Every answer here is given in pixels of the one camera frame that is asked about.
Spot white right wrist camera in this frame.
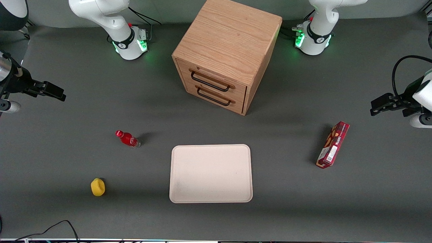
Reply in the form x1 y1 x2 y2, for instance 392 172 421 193
0 101 21 114

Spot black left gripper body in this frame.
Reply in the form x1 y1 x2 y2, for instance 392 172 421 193
394 76 427 117

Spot yellow toy lemon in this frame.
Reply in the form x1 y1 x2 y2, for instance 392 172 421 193
90 178 106 197

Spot small red soda bottle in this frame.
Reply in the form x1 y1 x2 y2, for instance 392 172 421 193
115 130 141 149

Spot oak wooden drawer cabinet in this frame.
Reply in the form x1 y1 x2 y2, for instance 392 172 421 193
171 0 283 116

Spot black wire drawer handle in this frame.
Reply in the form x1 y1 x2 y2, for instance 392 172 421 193
188 67 236 92
195 84 236 107

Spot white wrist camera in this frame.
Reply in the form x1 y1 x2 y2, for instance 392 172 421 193
0 101 21 114
410 113 432 129

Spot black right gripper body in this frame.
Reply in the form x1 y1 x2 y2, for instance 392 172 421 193
5 66 35 97

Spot black arm base cables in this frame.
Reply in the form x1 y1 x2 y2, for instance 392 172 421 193
279 10 316 38
128 6 162 42

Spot black left arm base cables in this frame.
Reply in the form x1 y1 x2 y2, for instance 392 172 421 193
279 10 316 38

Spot red snack box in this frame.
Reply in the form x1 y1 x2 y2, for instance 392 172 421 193
316 121 350 169

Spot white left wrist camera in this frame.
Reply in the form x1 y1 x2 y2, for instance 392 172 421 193
410 113 432 129

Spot cream rectangular tray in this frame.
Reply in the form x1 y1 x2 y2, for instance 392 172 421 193
169 144 253 204

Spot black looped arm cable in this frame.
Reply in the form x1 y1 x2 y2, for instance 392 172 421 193
391 55 432 99

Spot thin black floor cable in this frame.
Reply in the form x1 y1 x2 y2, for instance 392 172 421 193
13 220 80 243

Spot black right arm base cables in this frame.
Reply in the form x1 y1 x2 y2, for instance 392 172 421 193
128 6 162 42

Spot wooden drawer with handle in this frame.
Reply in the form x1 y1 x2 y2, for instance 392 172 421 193
176 58 248 103
184 79 246 114

